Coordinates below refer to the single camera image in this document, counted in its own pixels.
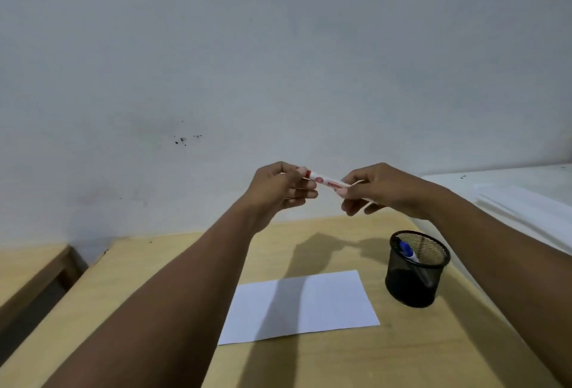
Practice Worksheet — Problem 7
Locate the person's right forearm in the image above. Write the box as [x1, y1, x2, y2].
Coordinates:
[425, 187, 572, 387]

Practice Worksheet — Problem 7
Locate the wooden side desk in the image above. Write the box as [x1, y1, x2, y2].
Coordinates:
[0, 243, 88, 367]

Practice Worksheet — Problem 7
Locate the black mesh pen holder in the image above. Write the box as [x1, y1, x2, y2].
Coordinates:
[385, 230, 451, 309]

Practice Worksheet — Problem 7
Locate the person's right hand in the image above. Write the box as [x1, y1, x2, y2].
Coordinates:
[335, 163, 442, 221]

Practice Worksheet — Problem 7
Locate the blue and white pen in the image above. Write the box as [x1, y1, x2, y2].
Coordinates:
[399, 241, 435, 289]

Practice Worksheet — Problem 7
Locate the white paper sheet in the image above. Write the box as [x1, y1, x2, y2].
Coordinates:
[217, 270, 381, 346]

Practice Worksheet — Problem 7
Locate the white and red marker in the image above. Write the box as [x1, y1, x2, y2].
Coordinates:
[305, 170, 350, 191]

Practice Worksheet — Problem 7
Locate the person's left hand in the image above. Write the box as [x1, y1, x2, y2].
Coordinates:
[240, 161, 319, 235]

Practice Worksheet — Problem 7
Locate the person's left forearm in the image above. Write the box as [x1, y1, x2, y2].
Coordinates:
[42, 196, 269, 388]

